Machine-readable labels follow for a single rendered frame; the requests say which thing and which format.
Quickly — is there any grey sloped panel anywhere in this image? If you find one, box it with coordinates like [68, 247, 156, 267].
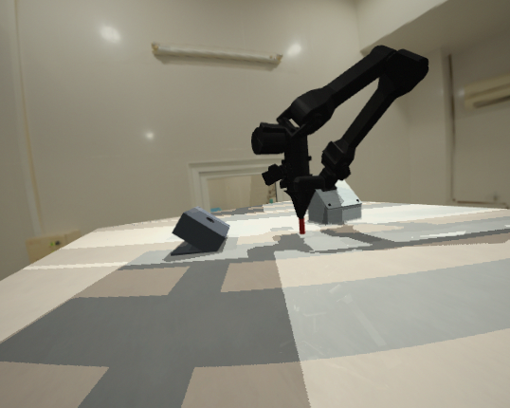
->
[171, 206, 230, 256]

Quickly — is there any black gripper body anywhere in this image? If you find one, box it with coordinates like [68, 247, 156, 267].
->
[280, 152, 325, 192]

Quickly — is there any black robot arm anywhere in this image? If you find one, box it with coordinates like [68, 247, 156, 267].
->
[251, 45, 428, 192]

